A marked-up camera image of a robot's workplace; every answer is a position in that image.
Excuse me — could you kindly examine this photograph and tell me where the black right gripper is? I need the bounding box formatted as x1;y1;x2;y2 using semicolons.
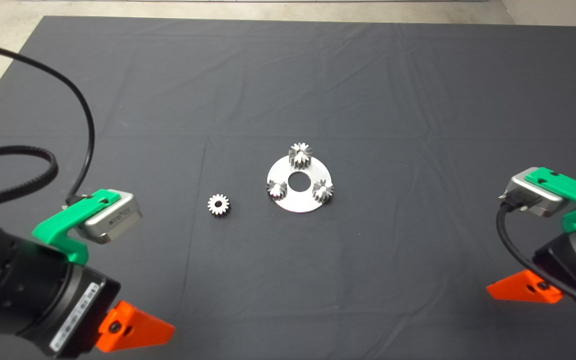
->
487;231;576;304

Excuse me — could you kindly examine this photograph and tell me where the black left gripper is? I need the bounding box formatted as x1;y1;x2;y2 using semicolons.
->
20;263;175;359

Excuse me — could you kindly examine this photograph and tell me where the small steel gear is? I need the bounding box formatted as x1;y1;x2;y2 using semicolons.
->
312;180;335;204
267;180;289;201
207;194;231;217

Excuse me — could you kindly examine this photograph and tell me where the large steel gear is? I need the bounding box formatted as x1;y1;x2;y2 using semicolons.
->
289;142;313;170

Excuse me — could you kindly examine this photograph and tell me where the round metal plate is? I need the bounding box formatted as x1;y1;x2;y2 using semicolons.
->
266;152;332;214

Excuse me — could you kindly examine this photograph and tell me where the dark grey table cloth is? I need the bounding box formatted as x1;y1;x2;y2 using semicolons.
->
0;15;576;360

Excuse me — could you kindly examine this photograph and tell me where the right black camera cable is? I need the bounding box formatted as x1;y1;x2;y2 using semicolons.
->
496;197;576;313

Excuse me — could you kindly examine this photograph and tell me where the black camera cable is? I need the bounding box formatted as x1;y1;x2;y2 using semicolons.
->
0;40;96;207
496;197;576;313

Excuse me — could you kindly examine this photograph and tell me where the right silver camera box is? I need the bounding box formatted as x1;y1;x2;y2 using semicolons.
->
499;169;566;218

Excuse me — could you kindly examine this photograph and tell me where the silver camera box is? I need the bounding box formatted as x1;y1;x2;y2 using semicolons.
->
499;169;566;218
75;190;144;245

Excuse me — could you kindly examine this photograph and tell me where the left silver camera box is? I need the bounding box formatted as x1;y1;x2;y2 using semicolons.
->
75;190;144;245

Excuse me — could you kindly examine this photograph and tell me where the left green camera mount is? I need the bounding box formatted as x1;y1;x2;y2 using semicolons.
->
32;189;121;266

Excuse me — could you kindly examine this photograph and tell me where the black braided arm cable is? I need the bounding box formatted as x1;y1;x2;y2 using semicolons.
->
0;145;59;208

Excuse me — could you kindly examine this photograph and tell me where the left black camera cable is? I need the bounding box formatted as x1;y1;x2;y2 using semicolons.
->
0;40;96;207

